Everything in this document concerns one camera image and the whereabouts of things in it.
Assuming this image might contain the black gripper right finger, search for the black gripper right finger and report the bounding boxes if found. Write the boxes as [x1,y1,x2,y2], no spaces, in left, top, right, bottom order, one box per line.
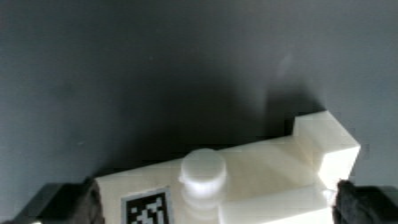
[332,180,398,224]

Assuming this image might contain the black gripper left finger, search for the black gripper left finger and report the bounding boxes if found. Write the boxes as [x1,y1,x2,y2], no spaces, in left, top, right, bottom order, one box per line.
[12,178,105,224]

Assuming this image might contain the white cabinet top panel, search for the white cabinet top panel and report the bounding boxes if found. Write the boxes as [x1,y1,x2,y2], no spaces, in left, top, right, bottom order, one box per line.
[96,111,361,224]

